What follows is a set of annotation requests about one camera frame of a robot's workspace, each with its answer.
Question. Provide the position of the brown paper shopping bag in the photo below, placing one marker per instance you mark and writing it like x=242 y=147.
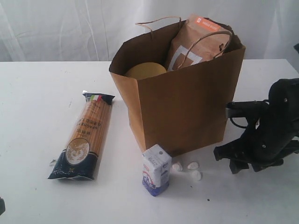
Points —
x=180 y=110

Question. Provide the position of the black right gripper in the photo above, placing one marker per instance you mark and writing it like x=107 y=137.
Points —
x=264 y=146

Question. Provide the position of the brown kraft pouch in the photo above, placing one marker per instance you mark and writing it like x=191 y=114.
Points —
x=198 y=40

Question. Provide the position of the spaghetti pack, blue ends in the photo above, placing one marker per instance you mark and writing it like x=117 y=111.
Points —
x=82 y=152

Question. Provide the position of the small white blue milk carton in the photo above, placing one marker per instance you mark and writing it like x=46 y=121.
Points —
x=156 y=170

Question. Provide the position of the white backdrop curtain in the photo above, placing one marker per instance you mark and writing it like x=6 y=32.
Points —
x=93 y=30

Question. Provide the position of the white garlic clove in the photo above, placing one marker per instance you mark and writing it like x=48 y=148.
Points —
x=193 y=165
x=196 y=175
x=177 y=166

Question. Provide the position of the torn clear plastic scrap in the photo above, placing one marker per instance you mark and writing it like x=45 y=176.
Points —
x=52 y=163

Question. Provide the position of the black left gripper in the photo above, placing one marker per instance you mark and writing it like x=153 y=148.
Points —
x=2 y=206

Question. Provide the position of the glass nut jar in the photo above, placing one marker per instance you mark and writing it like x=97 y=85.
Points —
x=145 y=70

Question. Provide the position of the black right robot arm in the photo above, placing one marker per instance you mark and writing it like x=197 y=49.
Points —
x=283 y=98

